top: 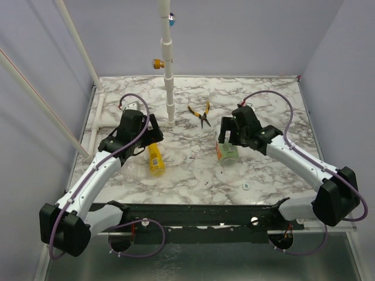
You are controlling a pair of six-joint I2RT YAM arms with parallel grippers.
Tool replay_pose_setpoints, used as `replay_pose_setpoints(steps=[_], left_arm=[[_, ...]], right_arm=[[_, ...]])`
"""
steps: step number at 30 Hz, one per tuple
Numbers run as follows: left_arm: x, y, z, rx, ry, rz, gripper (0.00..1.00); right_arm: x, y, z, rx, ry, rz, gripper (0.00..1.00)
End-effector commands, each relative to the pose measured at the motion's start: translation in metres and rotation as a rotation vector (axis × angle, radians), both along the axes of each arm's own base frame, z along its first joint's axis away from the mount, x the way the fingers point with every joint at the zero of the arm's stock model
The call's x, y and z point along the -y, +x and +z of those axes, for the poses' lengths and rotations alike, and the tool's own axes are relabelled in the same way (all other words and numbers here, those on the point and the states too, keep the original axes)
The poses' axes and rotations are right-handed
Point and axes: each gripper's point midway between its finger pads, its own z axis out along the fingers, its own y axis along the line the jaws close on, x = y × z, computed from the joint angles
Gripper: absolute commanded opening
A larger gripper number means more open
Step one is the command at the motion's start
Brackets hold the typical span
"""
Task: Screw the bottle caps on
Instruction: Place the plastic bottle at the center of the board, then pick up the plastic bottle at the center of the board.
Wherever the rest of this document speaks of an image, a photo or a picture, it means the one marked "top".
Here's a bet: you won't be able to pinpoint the left diagonal white pipe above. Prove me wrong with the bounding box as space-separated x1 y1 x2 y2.
1 50 90 159

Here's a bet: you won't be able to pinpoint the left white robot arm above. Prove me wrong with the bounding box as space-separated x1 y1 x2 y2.
39 109 163 260

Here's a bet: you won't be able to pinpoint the green label bottle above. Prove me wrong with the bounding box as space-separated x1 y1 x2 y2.
216 142 239 166

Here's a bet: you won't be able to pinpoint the yellow cap on pipe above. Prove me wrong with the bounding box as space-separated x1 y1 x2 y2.
151 59 173 70

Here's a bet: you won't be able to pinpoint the white pvc pipe frame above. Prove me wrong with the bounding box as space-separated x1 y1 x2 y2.
56 1 175 160

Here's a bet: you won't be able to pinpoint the blue cap on pipe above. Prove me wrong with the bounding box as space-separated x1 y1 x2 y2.
169 12 176 27

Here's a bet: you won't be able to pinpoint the yellow handled pliers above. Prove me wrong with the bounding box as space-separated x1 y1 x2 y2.
187 101 212 129

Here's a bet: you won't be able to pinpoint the yellow drink bottle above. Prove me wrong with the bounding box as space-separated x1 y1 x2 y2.
148 143 165 177

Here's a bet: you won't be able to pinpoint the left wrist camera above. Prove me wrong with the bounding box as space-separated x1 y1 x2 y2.
118 101 141 111

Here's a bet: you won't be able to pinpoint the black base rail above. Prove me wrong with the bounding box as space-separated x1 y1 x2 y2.
122 204 304 245

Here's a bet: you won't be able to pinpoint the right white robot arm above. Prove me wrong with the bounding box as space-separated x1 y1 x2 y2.
217 106 360 229

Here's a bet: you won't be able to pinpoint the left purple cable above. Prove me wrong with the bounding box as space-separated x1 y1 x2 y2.
48 93 166 261

